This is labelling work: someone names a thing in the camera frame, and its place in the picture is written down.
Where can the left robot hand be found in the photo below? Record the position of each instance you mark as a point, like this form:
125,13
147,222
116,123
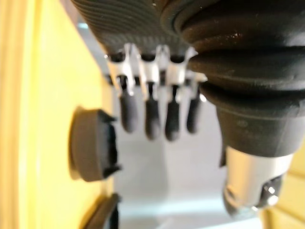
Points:
238,71

